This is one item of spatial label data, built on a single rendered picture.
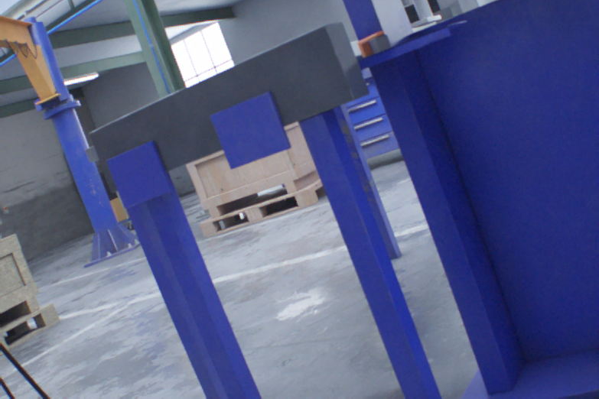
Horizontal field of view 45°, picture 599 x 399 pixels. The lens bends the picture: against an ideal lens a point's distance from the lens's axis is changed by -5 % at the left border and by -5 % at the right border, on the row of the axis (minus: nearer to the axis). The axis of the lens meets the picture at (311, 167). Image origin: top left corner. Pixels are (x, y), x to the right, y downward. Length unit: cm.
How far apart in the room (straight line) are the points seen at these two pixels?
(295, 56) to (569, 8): 58
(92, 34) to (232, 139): 1118
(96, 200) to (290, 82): 771
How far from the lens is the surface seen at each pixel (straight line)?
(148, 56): 959
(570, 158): 163
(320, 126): 136
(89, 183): 900
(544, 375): 173
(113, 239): 902
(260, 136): 140
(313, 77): 134
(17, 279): 546
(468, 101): 166
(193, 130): 149
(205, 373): 225
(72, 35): 1228
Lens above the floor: 74
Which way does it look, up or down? 4 degrees down
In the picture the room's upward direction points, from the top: 21 degrees counter-clockwise
